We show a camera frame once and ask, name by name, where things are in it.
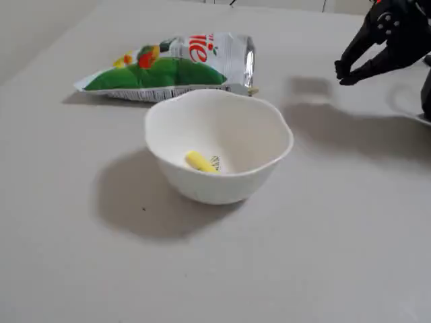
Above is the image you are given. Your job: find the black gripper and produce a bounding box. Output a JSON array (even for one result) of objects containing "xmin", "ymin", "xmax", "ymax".
[{"xmin": 334, "ymin": 0, "xmax": 431, "ymax": 85}]

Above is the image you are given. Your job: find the yellow veggie straw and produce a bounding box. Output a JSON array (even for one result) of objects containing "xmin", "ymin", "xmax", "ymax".
[{"xmin": 185, "ymin": 150, "xmax": 222, "ymax": 174}]

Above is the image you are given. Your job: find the white ceramic bowl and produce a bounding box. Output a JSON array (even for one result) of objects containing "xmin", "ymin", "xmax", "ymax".
[{"xmin": 144, "ymin": 89, "xmax": 294, "ymax": 205}]

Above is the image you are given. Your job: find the veggie straw snack packet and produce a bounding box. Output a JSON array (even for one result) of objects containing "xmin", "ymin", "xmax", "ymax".
[{"xmin": 73, "ymin": 32, "xmax": 257, "ymax": 104}]

